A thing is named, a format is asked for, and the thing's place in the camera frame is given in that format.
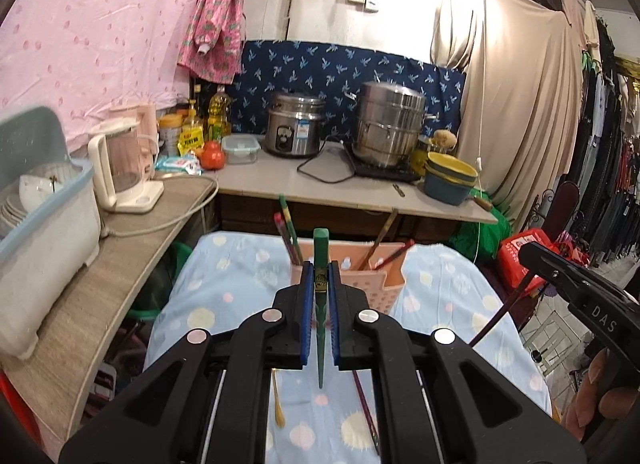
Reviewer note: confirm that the blue spotted tablecloth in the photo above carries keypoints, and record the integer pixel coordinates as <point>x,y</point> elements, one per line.
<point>225,274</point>

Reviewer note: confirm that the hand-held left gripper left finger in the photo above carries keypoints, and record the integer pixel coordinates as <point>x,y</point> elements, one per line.
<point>303,324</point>

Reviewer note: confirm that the stack of white plates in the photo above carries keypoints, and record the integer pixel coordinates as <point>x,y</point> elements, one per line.
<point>12,216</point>

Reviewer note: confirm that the beige countertop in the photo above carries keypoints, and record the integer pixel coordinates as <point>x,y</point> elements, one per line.
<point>280,179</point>

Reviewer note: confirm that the dark ornate chair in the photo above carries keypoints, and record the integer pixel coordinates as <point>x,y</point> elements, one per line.
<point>567,204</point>

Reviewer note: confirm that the hanging dark clothes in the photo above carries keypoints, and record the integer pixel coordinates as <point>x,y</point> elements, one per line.
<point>610,169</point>

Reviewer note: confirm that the red chopstick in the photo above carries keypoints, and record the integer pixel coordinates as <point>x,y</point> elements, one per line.
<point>402,250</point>
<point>279,224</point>

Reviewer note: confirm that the steel steamer pot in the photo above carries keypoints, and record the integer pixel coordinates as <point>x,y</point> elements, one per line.
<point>390,124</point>

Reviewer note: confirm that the blue pot with yellow rim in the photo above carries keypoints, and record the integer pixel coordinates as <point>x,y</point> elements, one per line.
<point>447,189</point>

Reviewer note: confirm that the white bowl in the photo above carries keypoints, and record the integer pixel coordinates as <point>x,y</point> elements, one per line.
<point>42,191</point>

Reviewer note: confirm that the grey wood-grain counter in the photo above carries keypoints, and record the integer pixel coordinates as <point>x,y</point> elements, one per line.
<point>100,294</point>

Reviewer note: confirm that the small cooking oil bottle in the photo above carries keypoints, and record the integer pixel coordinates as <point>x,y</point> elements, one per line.
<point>194,116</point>

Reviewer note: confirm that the red tomato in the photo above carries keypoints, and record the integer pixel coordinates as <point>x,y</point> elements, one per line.
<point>212,156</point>

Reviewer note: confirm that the green plastic basin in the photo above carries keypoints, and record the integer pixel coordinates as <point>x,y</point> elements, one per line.
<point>150,301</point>

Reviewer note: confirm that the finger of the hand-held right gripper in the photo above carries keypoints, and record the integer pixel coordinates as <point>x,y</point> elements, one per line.
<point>550,266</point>

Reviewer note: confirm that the purple chopstick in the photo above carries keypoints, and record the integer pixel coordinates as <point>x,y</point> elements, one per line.
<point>500,309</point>
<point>367,416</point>

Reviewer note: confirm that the pink perforated utensil holder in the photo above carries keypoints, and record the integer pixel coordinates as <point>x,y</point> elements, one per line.
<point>385,294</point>

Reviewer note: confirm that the beige curtain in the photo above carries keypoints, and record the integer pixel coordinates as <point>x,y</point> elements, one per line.
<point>515,94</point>

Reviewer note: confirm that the loofah sponge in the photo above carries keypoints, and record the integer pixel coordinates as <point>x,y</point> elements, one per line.
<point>444,140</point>

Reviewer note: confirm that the wet wipes packet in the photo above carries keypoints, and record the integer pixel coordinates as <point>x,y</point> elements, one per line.
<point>177,164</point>

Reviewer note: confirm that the green bag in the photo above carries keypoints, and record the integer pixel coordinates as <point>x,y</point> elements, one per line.
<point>475,239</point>

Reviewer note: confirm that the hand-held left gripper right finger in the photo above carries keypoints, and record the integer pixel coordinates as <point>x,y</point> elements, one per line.
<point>334,324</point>

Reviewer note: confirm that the blue leaf-print cloth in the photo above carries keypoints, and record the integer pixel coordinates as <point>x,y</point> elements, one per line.
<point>300,69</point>

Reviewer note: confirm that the dark brown chopstick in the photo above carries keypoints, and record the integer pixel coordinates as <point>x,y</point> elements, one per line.
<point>385,231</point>

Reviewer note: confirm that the gold flower spoon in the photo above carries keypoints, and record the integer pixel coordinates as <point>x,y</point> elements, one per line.
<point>279,414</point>

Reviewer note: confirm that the pink electric kettle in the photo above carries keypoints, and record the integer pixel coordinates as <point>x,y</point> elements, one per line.
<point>122,164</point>

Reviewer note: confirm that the yellow packet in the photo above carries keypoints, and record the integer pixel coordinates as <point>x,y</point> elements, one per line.
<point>191,140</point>

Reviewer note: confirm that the red plastic bag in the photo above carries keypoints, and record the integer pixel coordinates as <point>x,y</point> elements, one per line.
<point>520,254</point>

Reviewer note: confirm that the red plastic basin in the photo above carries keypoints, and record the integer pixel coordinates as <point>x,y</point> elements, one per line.
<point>15,409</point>

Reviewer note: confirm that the large cooking oil bottle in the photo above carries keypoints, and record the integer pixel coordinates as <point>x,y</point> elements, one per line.
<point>219,114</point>

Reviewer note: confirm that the yellow tin can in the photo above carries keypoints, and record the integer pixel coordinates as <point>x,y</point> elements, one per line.
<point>171,136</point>

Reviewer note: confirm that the white dish rack box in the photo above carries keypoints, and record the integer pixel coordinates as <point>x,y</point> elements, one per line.
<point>50,254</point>

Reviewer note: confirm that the person's right hand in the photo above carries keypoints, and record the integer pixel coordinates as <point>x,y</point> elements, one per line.
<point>597,394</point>

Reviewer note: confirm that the green chopstick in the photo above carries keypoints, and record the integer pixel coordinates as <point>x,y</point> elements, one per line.
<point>285,209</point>
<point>320,249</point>

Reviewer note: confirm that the clear food container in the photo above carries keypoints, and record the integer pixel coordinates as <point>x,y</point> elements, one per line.
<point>241,150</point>

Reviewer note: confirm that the pink dotted curtain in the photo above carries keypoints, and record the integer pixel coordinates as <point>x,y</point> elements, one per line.
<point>90,34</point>

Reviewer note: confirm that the steel rice cooker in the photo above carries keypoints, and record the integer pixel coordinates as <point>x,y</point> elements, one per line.
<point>295,129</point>

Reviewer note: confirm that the black induction cooker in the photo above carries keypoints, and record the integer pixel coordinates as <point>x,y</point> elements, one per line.
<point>385,172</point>

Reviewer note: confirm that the pink floral garment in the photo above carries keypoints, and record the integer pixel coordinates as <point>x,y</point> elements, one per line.
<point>220,19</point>

